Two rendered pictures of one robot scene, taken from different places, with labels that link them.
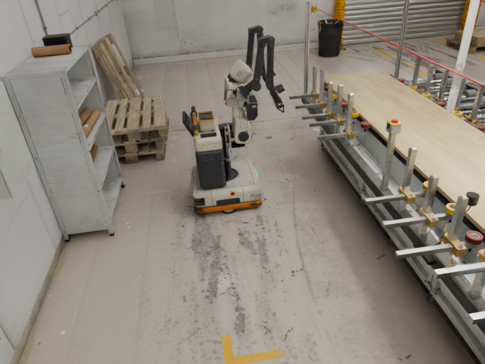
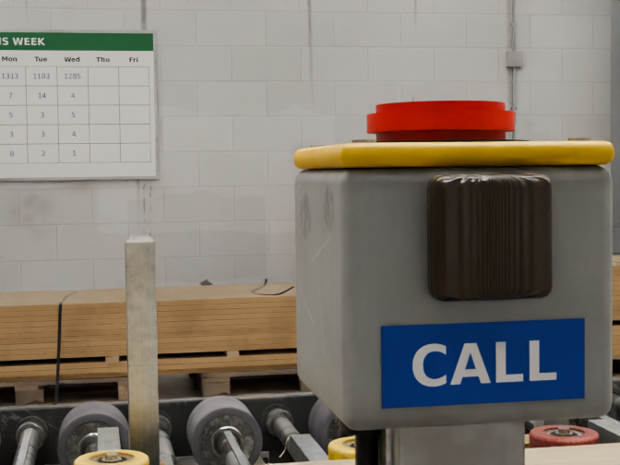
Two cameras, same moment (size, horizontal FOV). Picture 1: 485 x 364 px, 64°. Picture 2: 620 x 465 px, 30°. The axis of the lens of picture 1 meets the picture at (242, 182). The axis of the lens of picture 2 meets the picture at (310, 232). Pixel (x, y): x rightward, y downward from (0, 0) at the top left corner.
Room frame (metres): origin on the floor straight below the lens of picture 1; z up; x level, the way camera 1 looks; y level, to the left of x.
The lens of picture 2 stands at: (2.38, -0.70, 1.21)
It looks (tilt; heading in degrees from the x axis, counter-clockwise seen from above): 3 degrees down; 265
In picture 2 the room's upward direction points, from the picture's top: 1 degrees counter-clockwise
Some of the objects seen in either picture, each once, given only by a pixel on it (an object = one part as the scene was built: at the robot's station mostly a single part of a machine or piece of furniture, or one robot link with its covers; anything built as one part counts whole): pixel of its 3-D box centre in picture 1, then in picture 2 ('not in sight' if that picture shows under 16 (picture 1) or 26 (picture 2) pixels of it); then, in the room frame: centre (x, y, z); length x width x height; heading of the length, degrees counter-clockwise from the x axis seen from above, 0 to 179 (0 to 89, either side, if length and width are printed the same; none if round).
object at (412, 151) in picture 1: (406, 181); not in sight; (2.06, -1.04, 0.92); 0.04 x 0.04 x 0.48; 6
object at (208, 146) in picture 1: (211, 148); not in sight; (3.40, 0.27, 0.59); 0.55 x 0.34 x 0.83; 6
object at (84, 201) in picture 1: (76, 143); not in sight; (3.33, 1.50, 0.78); 0.90 x 0.45 x 1.55; 6
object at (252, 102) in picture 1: (248, 104); not in sight; (3.44, -0.11, 0.99); 0.28 x 0.16 x 0.22; 6
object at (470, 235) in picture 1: (472, 243); not in sight; (1.53, -1.18, 0.85); 0.08 x 0.08 x 0.11
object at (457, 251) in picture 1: (454, 244); not in sight; (1.54, -1.09, 0.85); 0.14 x 0.06 x 0.05; 6
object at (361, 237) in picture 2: (393, 127); (441, 284); (2.32, -1.01, 1.18); 0.07 x 0.07 x 0.08; 6
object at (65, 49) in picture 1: (51, 50); not in sight; (3.43, 1.52, 1.59); 0.30 x 0.08 x 0.08; 96
